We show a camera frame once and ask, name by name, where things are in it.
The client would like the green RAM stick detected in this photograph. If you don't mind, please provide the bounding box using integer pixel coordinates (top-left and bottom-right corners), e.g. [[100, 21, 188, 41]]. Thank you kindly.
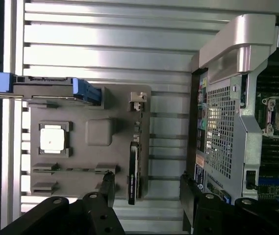
[[32, 165, 117, 172]]

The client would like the gray parts rack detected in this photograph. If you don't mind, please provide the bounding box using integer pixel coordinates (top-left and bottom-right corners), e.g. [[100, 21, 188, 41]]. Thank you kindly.
[[21, 84, 152, 201]]

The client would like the open black PC case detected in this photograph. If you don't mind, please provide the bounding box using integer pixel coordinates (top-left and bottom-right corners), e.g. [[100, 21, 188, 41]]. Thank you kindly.
[[188, 13, 279, 221]]

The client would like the silver CPU chip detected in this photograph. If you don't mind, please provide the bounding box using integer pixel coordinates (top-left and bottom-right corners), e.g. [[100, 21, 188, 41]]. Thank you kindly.
[[40, 124, 68, 154]]

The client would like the hard disk in blue carrier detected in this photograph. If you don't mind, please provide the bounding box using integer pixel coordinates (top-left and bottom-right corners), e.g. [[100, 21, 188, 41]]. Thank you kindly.
[[0, 70, 103, 108]]

